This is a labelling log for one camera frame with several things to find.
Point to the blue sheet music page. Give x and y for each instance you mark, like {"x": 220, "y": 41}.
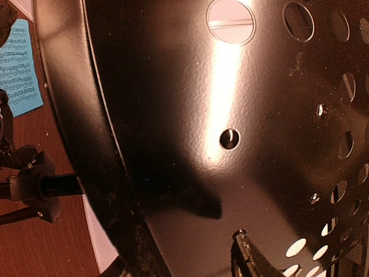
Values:
{"x": 18, "y": 76}

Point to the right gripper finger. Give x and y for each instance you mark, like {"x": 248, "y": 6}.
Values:
{"x": 247, "y": 260}

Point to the black music stand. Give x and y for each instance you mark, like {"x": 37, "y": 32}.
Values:
{"x": 186, "y": 121}

